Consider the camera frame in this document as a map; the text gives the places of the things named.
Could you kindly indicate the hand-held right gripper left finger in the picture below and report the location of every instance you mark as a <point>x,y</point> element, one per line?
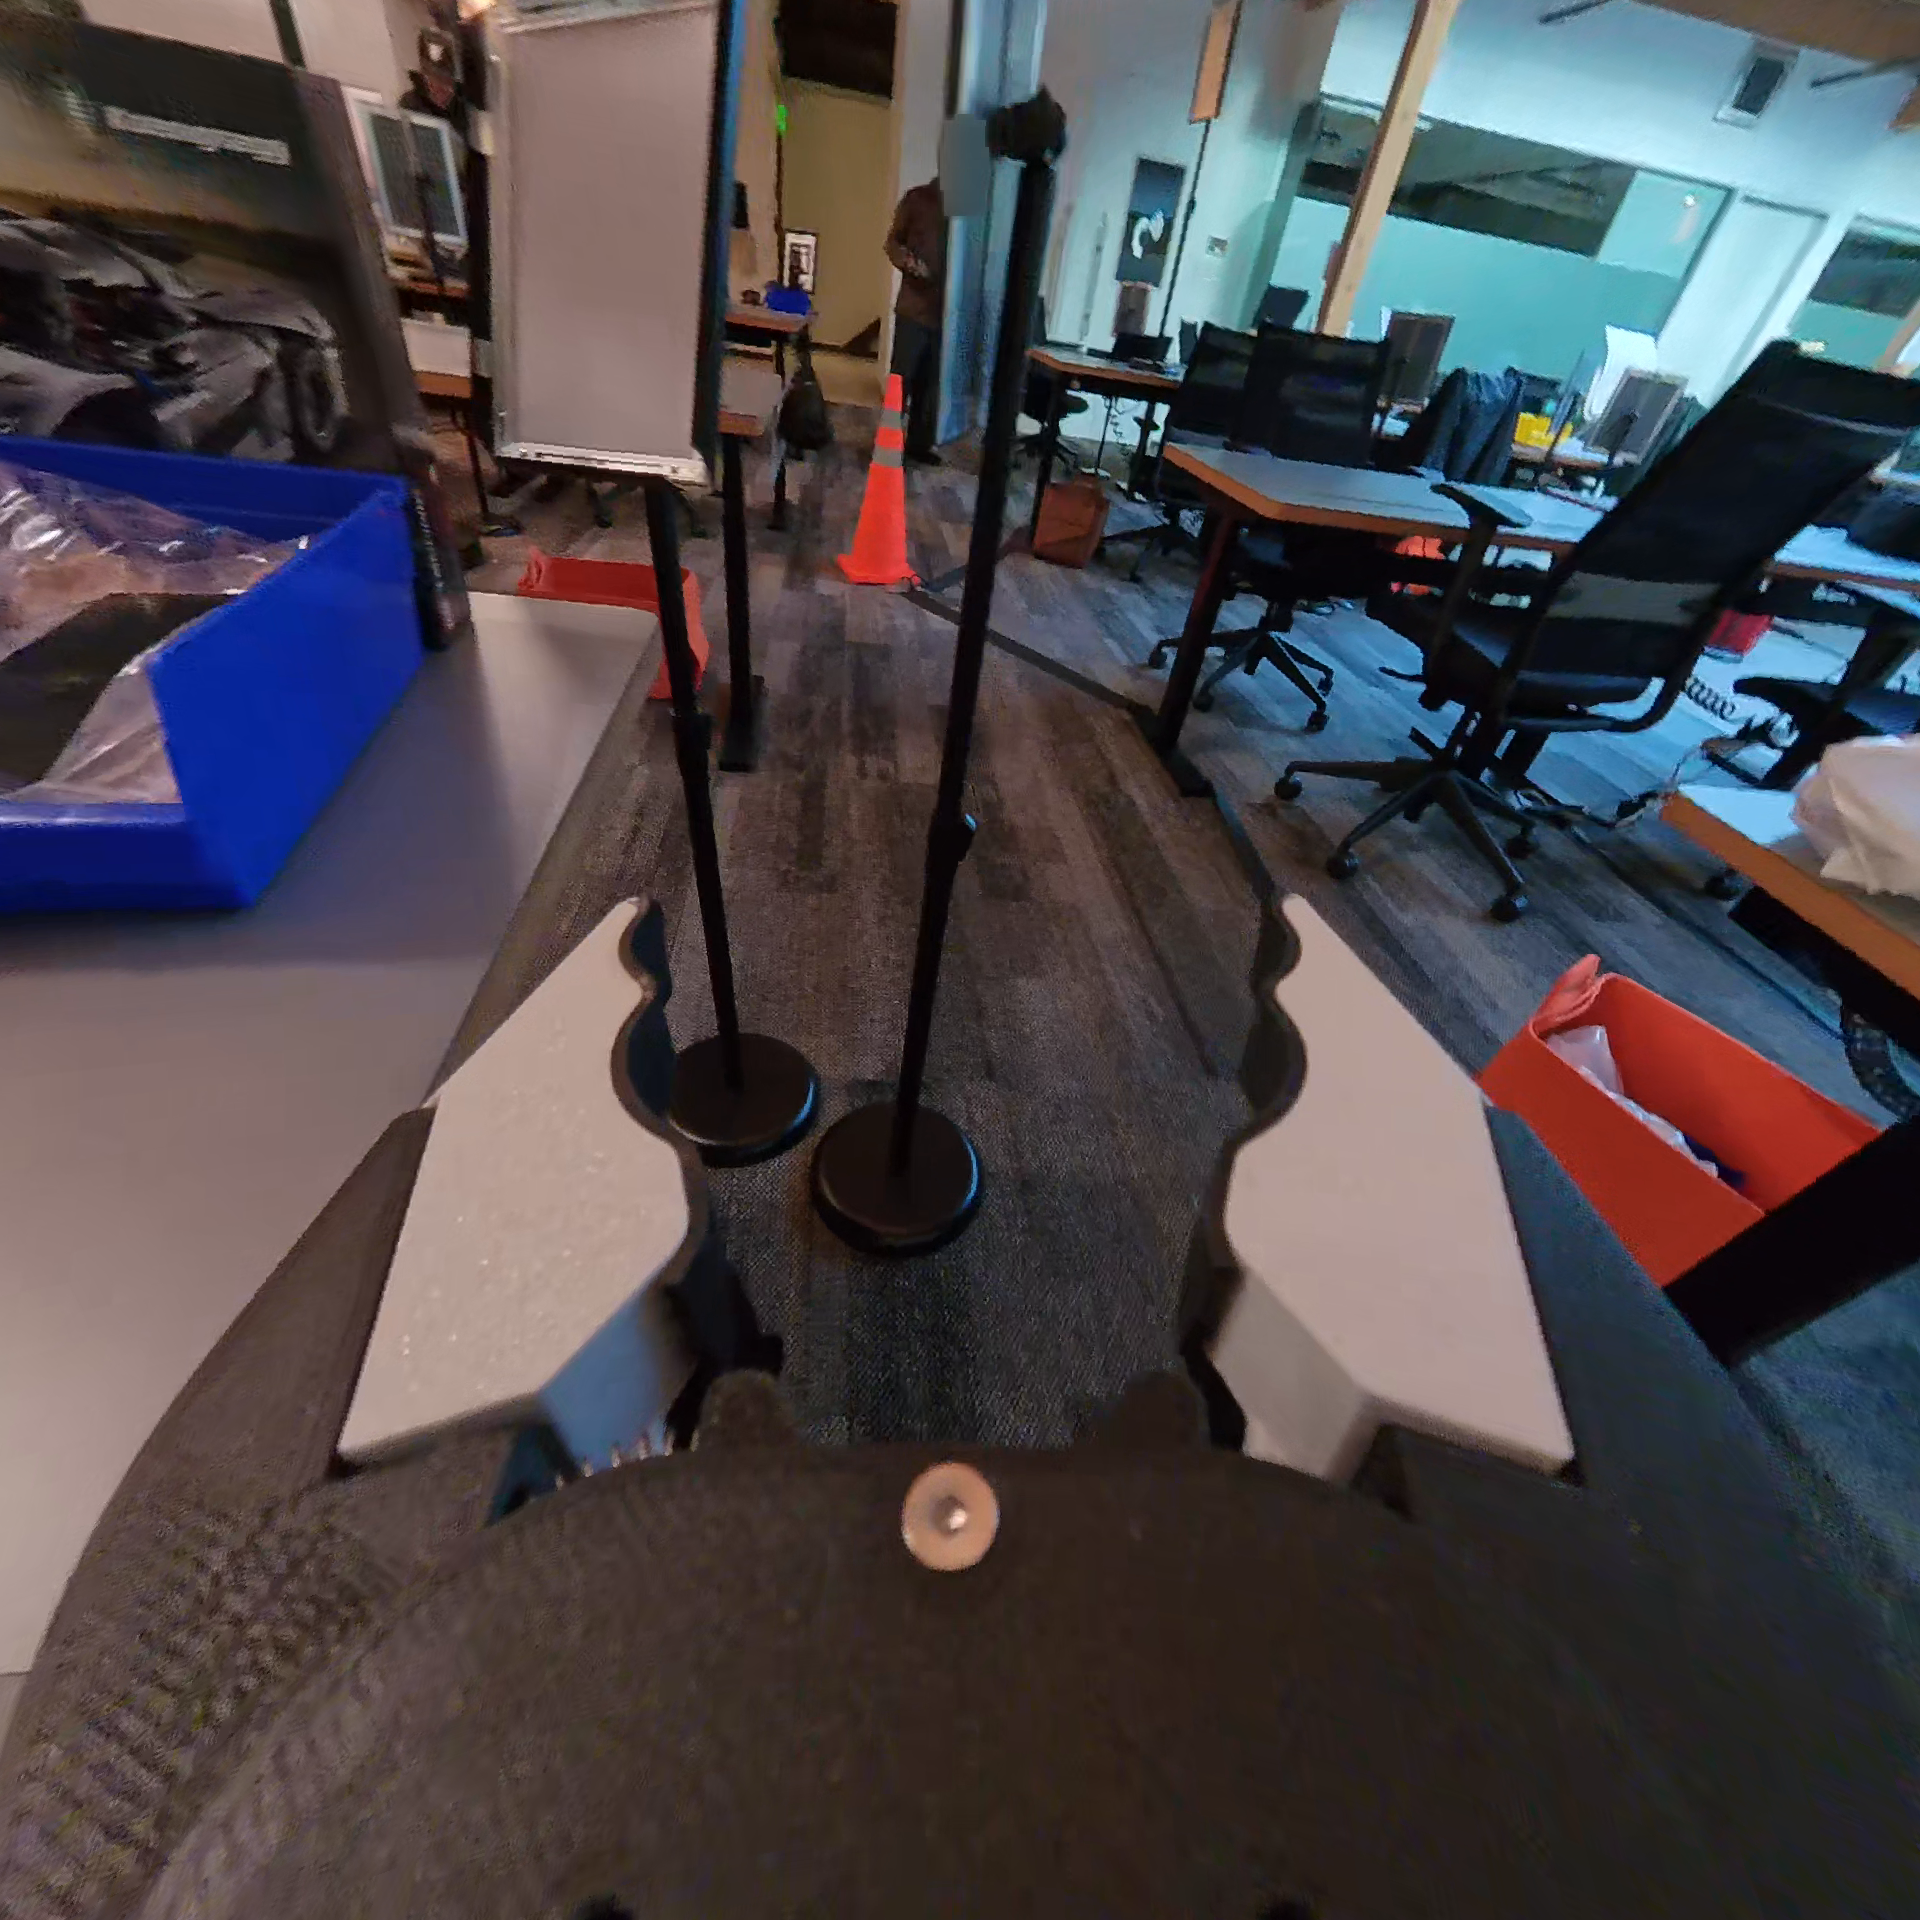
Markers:
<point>525,1230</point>

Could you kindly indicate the grey framed panel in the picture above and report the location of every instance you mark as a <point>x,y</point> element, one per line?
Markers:
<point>600,225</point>

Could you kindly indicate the blue plastic bin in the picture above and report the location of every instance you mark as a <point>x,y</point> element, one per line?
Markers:
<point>284,705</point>

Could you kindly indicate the black round-base stand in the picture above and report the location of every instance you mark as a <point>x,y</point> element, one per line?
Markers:
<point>750,1103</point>
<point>897,1185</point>

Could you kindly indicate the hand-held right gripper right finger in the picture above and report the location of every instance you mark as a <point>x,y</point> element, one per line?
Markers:
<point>1380,1230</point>

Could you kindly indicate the red plastic bin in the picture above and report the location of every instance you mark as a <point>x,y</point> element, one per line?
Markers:
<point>600,589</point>

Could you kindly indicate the black mesh office chair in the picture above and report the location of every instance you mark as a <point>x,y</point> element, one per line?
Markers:
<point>1304,404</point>
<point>1725,511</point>

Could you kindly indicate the wood-edged office desk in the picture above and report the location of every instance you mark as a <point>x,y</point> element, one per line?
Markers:
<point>1351,488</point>
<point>1784,870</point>

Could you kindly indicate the white plastic bag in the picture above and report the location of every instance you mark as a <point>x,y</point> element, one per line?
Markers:
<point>1869,819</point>

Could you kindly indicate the clear plastic parts bags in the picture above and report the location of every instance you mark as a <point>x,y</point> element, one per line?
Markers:
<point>104,585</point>

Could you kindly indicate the orange plastic bin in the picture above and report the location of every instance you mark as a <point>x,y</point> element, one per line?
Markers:
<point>1650,1125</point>

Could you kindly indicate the orange traffic cone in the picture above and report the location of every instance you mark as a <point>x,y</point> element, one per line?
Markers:
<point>882,511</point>

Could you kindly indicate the dark printed lego box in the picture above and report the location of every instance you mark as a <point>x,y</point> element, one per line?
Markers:
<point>164,271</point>

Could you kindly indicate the black upright post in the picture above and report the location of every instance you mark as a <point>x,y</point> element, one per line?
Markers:
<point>734,600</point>

